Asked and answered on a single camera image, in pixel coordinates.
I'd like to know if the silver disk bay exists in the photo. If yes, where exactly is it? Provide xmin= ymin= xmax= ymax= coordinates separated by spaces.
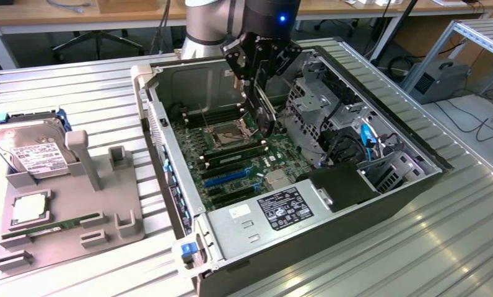
xmin=359 ymin=151 xmax=423 ymax=194

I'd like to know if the grey machine with handle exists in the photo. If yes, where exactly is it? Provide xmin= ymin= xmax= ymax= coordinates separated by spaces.
xmin=401 ymin=60 xmax=473 ymax=105

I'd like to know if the grey parts rack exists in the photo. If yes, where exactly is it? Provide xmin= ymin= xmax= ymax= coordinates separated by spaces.
xmin=0 ymin=129 xmax=147 ymax=281

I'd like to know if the black graphics card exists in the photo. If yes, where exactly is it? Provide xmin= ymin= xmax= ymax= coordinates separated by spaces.
xmin=231 ymin=58 xmax=277 ymax=139

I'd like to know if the light blue cable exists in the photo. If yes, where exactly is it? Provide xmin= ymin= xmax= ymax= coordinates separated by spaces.
xmin=47 ymin=0 xmax=94 ymax=14

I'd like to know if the green RAM stick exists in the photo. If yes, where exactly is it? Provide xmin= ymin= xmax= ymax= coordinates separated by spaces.
xmin=207 ymin=145 xmax=269 ymax=165
xmin=2 ymin=213 xmax=102 ymax=241

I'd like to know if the CPU socket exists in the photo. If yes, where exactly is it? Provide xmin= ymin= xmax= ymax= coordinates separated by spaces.
xmin=204 ymin=123 xmax=251 ymax=149

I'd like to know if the black open PC case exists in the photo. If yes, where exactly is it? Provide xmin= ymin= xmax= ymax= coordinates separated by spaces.
xmin=130 ymin=45 xmax=455 ymax=297

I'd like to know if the metal socket cover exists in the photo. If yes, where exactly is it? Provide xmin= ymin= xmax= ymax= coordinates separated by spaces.
xmin=235 ymin=114 xmax=258 ymax=137

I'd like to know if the black cable on side table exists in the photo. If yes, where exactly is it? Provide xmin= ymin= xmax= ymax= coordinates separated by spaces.
xmin=431 ymin=100 xmax=493 ymax=145

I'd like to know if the aluminium frame rack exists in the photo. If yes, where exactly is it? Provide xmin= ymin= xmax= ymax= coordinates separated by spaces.
xmin=411 ymin=17 xmax=493 ymax=97

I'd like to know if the blue wire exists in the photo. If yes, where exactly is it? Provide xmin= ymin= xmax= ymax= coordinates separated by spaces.
xmin=359 ymin=123 xmax=375 ymax=161

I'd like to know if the blue expansion slot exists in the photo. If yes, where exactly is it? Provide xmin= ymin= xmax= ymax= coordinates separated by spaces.
xmin=203 ymin=171 xmax=249 ymax=188

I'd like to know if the brown cardboard box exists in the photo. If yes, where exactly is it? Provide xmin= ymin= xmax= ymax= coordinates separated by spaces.
xmin=96 ymin=0 xmax=158 ymax=14

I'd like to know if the black expansion slot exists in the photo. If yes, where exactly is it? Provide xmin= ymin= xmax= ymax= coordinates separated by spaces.
xmin=199 ymin=165 xmax=246 ymax=181
xmin=210 ymin=191 xmax=259 ymax=207
xmin=207 ymin=184 xmax=255 ymax=199

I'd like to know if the wooden desk white frame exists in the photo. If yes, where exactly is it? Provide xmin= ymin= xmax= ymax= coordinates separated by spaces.
xmin=0 ymin=0 xmax=493 ymax=71

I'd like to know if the silver drive cage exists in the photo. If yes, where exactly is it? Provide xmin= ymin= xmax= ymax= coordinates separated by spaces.
xmin=286 ymin=77 xmax=357 ymax=165

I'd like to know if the green motherboard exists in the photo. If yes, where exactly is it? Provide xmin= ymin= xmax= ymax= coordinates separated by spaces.
xmin=170 ymin=103 xmax=317 ymax=211

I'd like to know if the silver chipset heatsink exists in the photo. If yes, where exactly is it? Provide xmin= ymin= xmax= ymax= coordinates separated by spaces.
xmin=265 ymin=171 xmax=295 ymax=189

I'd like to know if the silver CPU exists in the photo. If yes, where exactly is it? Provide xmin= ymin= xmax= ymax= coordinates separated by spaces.
xmin=10 ymin=194 xmax=51 ymax=225

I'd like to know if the black power wire bundle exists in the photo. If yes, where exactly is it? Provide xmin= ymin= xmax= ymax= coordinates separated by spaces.
xmin=317 ymin=101 xmax=366 ymax=166

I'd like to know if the silver hard disk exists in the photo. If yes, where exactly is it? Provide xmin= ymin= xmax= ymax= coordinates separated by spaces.
xmin=0 ymin=119 xmax=72 ymax=180

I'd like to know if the black office chair base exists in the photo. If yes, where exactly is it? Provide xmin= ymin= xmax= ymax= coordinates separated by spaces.
xmin=298 ymin=17 xmax=359 ymax=38
xmin=50 ymin=29 xmax=144 ymax=61

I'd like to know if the thin hanging cable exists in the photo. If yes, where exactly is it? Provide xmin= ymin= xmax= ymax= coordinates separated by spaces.
xmin=148 ymin=0 xmax=172 ymax=56

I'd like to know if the silver power supply unit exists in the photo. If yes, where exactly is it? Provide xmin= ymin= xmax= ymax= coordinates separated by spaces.
xmin=196 ymin=179 xmax=334 ymax=260

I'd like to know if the black coiled cable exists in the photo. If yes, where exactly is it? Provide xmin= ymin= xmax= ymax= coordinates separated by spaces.
xmin=386 ymin=54 xmax=415 ymax=78

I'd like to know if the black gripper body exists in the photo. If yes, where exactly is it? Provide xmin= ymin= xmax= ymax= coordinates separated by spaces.
xmin=241 ymin=0 xmax=302 ymax=45

